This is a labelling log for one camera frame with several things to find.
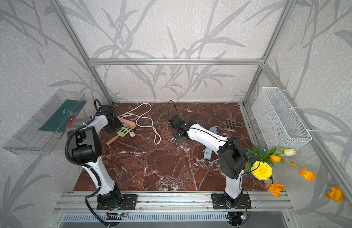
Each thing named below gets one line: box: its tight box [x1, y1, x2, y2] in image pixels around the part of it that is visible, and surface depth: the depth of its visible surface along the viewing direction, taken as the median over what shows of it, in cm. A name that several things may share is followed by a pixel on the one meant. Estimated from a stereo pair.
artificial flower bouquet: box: [244, 145, 345, 203], surface depth 59 cm
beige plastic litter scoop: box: [224, 111, 237, 133], surface depth 107 cm
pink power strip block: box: [117, 117, 137, 130], surface depth 104 cm
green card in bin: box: [38, 99, 88, 133], surface depth 71 cm
